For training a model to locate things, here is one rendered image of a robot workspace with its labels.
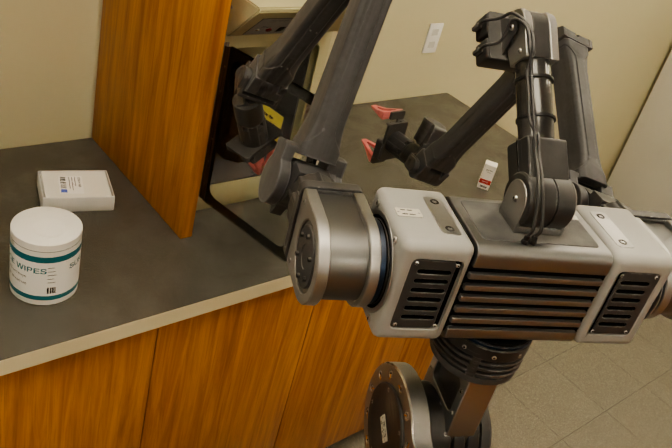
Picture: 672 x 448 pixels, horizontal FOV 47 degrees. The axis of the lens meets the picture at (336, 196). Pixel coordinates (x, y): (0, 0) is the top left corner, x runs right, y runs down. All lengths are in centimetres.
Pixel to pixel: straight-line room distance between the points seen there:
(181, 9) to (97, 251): 55
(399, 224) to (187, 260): 90
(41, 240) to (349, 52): 72
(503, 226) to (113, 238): 103
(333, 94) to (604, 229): 42
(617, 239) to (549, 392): 223
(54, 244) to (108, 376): 34
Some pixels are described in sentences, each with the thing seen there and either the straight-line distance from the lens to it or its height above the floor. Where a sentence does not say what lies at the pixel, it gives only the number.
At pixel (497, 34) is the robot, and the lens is 110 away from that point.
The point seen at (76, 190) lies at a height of 98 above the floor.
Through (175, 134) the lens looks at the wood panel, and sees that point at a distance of 175.
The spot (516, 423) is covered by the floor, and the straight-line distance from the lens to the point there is 308.
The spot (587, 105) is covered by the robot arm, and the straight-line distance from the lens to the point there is 145.
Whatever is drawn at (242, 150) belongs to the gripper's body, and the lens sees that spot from 154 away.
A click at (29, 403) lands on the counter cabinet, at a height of 77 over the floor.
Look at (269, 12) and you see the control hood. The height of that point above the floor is 150.
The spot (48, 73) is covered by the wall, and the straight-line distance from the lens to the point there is 208.
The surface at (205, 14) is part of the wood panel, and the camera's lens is 160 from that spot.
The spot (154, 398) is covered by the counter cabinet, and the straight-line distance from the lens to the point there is 185.
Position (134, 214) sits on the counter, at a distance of 188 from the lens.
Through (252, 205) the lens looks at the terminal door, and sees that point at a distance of 174.
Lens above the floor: 200
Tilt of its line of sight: 30 degrees down
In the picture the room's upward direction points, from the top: 16 degrees clockwise
